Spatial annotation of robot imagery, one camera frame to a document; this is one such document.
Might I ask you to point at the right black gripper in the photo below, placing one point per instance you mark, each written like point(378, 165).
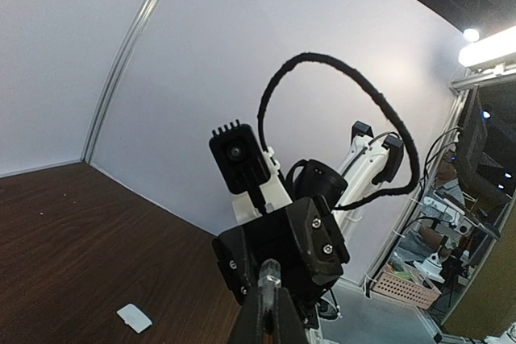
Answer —
point(303, 237)

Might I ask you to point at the clear handle screwdriver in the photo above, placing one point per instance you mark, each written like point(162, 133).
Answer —
point(269, 283)

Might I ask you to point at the white battery cover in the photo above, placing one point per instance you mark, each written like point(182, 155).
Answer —
point(134, 318)

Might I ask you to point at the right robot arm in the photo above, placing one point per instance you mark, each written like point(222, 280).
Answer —
point(371, 161)

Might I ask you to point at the pink perforated basket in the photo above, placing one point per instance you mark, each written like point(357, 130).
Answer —
point(404, 288)

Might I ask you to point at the ceiling fluorescent light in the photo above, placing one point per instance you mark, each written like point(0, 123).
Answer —
point(494, 49)

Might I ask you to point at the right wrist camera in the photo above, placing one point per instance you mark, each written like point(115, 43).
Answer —
point(252, 174)

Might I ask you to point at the right aluminium frame post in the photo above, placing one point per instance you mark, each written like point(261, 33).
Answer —
point(115, 75)

